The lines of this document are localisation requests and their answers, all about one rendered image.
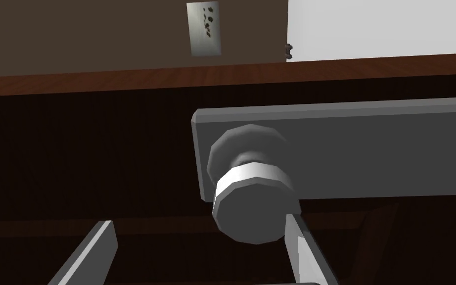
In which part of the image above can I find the pale picture with dark spots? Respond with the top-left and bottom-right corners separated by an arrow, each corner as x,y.
186,1 -> 223,57

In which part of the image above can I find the grey door leaf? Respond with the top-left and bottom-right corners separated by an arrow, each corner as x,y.
191,96 -> 456,202

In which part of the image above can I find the grey round door knob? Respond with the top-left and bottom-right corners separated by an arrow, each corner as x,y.
206,123 -> 302,245

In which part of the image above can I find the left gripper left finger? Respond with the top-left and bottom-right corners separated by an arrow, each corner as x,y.
47,220 -> 119,285

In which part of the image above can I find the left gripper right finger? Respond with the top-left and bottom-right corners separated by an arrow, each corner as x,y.
284,213 -> 339,285

